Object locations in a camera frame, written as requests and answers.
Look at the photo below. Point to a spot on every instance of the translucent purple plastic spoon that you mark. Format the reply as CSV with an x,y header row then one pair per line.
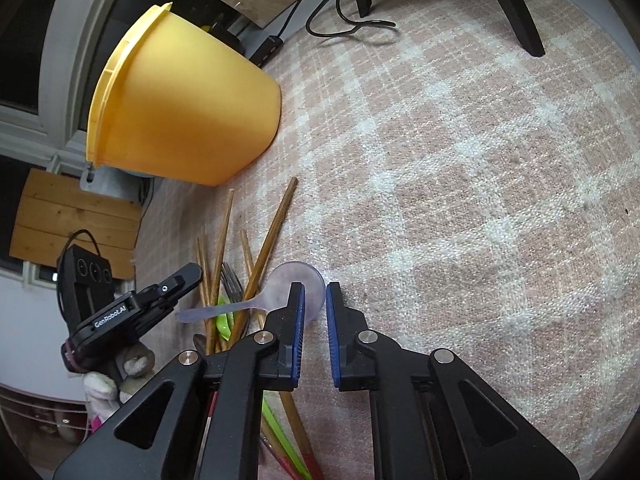
x,y
273,296

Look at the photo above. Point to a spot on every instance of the pink checkered tablecloth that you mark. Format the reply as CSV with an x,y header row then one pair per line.
x,y
464,194

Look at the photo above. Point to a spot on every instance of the long brown wooden chopstick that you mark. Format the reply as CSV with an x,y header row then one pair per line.
x,y
271,237

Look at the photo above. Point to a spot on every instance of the short wooden chopstick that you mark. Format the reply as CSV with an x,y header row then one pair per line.
x,y
258,316

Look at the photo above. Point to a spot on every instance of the red handled utensil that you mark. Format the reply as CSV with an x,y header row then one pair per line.
x,y
299,433

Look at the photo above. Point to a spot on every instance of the green plastic spoon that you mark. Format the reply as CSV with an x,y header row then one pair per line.
x,y
226,319

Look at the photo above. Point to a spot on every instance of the thin wooden chopstick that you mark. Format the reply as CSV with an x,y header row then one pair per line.
x,y
200,260

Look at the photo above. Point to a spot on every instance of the metal fork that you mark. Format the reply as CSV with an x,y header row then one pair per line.
x,y
232,286

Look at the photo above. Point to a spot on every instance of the plush toy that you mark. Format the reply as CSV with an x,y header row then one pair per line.
x,y
105,393

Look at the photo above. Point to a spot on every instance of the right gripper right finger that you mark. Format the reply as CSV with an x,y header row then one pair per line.
x,y
432,416

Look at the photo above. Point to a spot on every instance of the black camera box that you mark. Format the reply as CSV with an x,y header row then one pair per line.
x,y
87,285

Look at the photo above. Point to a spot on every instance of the yellow plastic container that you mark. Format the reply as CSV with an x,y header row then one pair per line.
x,y
174,102

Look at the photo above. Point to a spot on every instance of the pine wood board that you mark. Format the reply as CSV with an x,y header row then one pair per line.
x,y
53,206

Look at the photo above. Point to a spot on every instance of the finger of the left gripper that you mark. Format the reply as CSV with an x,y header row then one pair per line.
x,y
167,293

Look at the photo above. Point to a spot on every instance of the white window frame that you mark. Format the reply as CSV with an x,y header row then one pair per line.
x,y
53,133

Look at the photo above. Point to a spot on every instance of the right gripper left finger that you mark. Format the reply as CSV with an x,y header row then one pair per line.
x,y
199,418

